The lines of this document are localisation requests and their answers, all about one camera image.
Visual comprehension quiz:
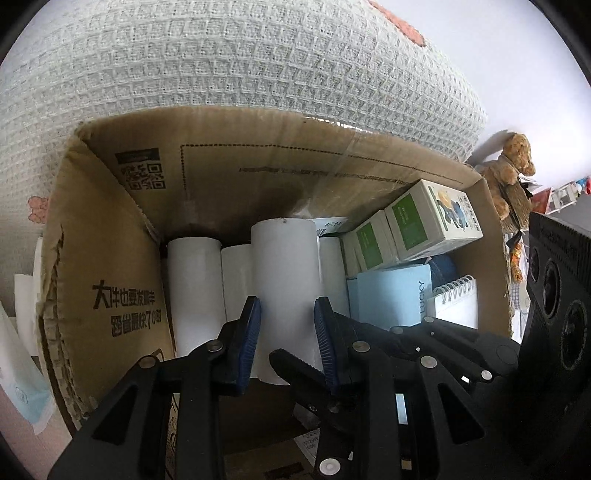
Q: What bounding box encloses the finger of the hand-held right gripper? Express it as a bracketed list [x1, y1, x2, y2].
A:
[269, 348, 358, 480]
[390, 316, 522, 386]

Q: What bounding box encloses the light blue box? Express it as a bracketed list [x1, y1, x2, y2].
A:
[346, 265, 433, 334]

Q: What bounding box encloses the blue face mask packet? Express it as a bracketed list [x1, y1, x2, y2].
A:
[0, 305, 55, 435]

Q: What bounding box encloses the red white toy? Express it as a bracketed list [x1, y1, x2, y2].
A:
[531, 176, 591, 215]

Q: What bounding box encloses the white spiral notebook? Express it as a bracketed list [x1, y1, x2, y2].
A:
[427, 275, 479, 330]

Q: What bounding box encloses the brown teddy bear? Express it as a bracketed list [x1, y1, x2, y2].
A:
[478, 132, 537, 232]

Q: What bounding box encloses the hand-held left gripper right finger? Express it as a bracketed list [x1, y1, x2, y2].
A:
[314, 296, 491, 480]

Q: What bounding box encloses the white paper roll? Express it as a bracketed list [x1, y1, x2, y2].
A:
[221, 244, 256, 324]
[250, 218, 324, 386]
[166, 236, 228, 358]
[318, 236, 350, 319]

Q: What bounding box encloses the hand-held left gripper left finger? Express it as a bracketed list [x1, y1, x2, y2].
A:
[48, 295, 262, 480]

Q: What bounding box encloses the brown cardboard box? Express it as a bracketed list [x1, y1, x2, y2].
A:
[39, 105, 520, 480]

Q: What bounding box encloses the white printed packet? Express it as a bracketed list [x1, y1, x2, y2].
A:
[313, 216, 350, 239]

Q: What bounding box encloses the green white illustrated carton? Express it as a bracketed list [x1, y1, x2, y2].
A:
[385, 179, 484, 261]

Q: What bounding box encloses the green white small carton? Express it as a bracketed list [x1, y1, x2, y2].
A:
[353, 210, 401, 273]

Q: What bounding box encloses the dark blue round object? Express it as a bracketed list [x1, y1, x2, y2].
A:
[427, 253, 459, 291]

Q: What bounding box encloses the printed waffle blanket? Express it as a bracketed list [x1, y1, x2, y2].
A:
[0, 0, 490, 462]

